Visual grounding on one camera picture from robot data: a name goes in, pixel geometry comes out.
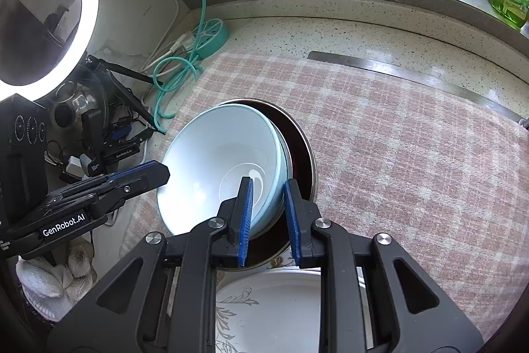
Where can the white plate grey branch pattern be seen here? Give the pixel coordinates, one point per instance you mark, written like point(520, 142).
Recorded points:
point(277, 310)

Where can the white plate pink flower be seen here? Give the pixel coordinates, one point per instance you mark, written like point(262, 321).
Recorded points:
point(284, 260)

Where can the light blue ceramic bowl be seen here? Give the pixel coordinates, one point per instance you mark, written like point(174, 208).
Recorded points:
point(208, 159)

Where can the pink plaid cloth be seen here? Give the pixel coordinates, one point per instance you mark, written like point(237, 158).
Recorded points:
point(447, 178)

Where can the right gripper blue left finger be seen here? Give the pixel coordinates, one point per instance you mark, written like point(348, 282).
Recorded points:
point(240, 214)

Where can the black tripod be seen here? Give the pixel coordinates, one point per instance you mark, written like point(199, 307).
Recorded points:
point(106, 72)

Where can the steel pot lid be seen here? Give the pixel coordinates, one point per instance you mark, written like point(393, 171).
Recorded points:
point(80, 92)

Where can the red bowl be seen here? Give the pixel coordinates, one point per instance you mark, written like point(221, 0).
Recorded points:
point(297, 154)

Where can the left white gloved hand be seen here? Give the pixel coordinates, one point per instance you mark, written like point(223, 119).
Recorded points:
point(54, 290)

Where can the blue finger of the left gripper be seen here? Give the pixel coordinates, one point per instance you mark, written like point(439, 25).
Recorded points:
point(133, 170)

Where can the black grey handheld device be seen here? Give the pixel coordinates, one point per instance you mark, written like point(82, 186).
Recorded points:
point(102, 155)

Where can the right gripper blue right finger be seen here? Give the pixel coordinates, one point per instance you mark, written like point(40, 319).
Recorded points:
point(307, 250)

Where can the large stainless steel bowl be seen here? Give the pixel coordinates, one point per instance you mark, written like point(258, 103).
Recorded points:
point(310, 162)

